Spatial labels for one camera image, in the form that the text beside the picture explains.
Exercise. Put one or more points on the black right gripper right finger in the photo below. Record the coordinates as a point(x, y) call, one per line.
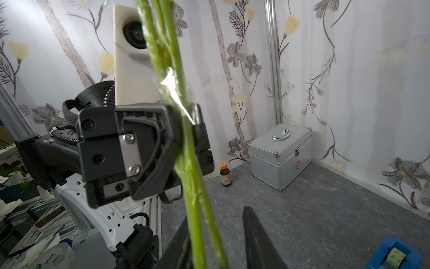
point(260, 251)

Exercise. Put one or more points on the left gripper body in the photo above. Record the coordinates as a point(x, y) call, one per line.
point(101, 161)

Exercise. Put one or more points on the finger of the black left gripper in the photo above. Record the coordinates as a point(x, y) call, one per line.
point(149, 136)

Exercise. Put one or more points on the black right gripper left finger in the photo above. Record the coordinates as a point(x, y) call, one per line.
point(178, 255)

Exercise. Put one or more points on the artificial flower bouquet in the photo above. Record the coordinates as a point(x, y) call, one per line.
point(159, 31)

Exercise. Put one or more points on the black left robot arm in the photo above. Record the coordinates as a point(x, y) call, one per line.
point(53, 162)

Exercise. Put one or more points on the brown bottle with orange cap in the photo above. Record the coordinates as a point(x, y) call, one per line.
point(225, 175)

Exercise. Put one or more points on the silver aluminium case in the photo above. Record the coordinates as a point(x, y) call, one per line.
point(281, 154)

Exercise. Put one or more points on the left wrist camera white housing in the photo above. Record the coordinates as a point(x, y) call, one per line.
point(135, 79)

